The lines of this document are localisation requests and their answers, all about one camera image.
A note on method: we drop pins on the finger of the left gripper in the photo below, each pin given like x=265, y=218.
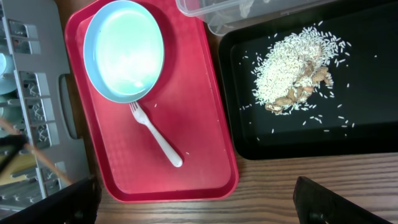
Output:
x=13, y=144

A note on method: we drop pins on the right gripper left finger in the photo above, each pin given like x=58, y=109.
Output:
x=77, y=203

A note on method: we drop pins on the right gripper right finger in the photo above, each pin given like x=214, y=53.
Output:
x=315, y=204

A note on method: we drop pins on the wooden chopstick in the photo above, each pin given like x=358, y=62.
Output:
x=38, y=153

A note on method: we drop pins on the light blue bowl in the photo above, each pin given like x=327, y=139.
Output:
x=8, y=83

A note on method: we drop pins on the white plastic fork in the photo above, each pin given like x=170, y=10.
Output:
x=141, y=117

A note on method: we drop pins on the rice and food scraps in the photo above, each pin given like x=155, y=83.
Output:
x=291, y=85

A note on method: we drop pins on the light blue plate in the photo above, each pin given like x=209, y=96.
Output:
x=123, y=51

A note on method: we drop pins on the white tissue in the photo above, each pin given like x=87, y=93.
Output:
x=246, y=6

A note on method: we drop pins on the yellow cup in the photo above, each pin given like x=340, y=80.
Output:
x=19, y=169

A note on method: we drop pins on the green bowl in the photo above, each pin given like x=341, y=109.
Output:
x=12, y=114

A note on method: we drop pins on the grey dishwasher rack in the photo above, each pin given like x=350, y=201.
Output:
x=32, y=33

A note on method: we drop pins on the red plastic tray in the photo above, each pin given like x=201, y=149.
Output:
x=185, y=106

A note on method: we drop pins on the black plastic tray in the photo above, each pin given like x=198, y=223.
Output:
x=357, y=115

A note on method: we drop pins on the clear plastic bin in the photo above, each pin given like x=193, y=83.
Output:
x=223, y=16

